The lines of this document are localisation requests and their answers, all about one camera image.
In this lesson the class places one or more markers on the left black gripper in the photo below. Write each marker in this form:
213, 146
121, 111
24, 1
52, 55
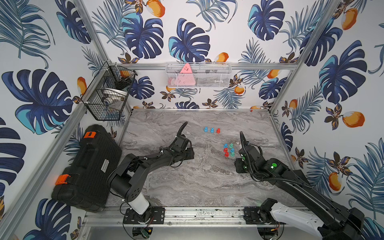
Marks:
181, 141

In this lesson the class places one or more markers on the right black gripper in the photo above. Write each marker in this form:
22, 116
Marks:
237, 163

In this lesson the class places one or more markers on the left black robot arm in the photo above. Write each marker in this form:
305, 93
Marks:
128, 179

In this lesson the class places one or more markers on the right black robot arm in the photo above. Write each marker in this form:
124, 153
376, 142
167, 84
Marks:
326, 219

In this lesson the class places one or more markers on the pink triangle card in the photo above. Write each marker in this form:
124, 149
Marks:
185, 77

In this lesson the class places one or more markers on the black plastic tool case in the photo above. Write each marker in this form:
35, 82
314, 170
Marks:
84, 183

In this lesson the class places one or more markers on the clear mesh wall tray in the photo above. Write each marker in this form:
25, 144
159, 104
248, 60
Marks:
207, 75

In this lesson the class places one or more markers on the black wire basket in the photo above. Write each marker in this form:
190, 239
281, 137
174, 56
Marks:
108, 93

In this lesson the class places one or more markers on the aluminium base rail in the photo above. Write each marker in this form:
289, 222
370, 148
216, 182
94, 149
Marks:
206, 217

